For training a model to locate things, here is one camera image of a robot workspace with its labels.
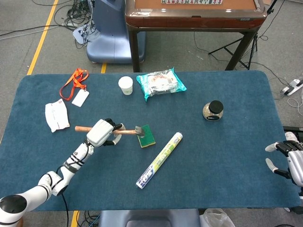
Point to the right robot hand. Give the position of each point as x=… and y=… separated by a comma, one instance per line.
x=293, y=163

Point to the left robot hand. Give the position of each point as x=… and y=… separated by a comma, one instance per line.
x=99, y=133

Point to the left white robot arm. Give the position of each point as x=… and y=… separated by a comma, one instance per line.
x=47, y=184

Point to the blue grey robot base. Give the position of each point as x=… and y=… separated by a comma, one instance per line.
x=111, y=33

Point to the green yellow scrub sponge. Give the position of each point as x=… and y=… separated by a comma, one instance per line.
x=148, y=138

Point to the white sneaker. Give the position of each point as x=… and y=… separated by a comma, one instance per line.
x=291, y=136

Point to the white crumpled paper bag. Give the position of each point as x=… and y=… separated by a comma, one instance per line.
x=56, y=116

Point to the white paper cup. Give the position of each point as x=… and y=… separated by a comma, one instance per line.
x=125, y=85

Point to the rolled plastic wrap package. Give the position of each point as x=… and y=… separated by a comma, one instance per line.
x=159, y=160

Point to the white power strip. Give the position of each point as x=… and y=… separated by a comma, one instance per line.
x=293, y=86

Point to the teal snack package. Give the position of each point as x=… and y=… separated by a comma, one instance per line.
x=161, y=82

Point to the blue table cloth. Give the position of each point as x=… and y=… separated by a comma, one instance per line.
x=189, y=153

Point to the clear plastic bag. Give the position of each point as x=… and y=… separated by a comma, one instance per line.
x=216, y=217

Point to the glass jar black lid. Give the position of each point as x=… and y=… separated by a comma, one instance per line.
x=213, y=111

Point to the grey robot torso base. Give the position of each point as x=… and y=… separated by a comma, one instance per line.
x=149, y=218

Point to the black tripod stand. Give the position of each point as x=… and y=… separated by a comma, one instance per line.
x=243, y=50

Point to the brown mahjong table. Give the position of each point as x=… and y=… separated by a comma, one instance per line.
x=194, y=21

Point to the row of mahjong tiles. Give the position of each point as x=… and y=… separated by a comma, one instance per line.
x=191, y=2

